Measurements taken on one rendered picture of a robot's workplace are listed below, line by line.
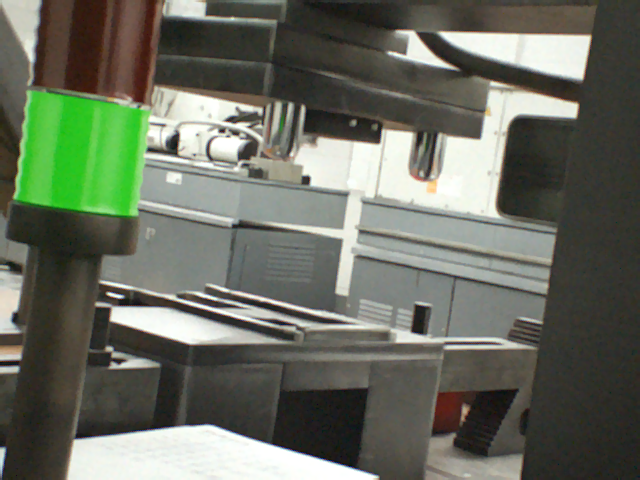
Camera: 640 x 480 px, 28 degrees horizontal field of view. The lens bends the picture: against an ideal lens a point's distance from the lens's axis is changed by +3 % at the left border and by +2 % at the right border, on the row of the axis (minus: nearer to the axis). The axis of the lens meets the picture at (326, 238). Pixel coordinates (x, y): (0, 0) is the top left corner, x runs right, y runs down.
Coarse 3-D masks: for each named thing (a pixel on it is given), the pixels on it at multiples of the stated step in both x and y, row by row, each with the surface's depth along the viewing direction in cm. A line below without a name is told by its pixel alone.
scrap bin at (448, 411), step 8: (256, 296) 106; (288, 304) 103; (440, 392) 89; (448, 392) 90; (456, 392) 90; (464, 392) 91; (440, 400) 89; (448, 400) 90; (456, 400) 90; (440, 408) 89; (448, 408) 90; (456, 408) 91; (440, 416) 89; (448, 416) 90; (456, 416) 91; (432, 424) 89; (440, 424) 89; (448, 424) 90; (456, 424) 91; (432, 432) 89; (440, 432) 90; (448, 432) 90
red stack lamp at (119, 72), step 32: (64, 0) 38; (96, 0) 38; (128, 0) 38; (160, 0) 39; (64, 32) 38; (96, 32) 38; (128, 32) 38; (160, 32) 40; (32, 64) 39; (64, 64) 38; (96, 64) 38; (128, 64) 38; (96, 96) 39; (128, 96) 38
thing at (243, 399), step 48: (192, 384) 59; (240, 384) 61; (288, 384) 63; (336, 384) 66; (384, 384) 69; (432, 384) 73; (96, 432) 62; (240, 432) 61; (288, 432) 72; (336, 432) 70; (384, 432) 70
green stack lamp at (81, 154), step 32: (32, 96) 39; (64, 96) 38; (32, 128) 38; (64, 128) 38; (96, 128) 38; (128, 128) 39; (32, 160) 38; (64, 160) 38; (96, 160) 38; (128, 160) 39; (32, 192) 38; (64, 192) 38; (96, 192) 38; (128, 192) 39
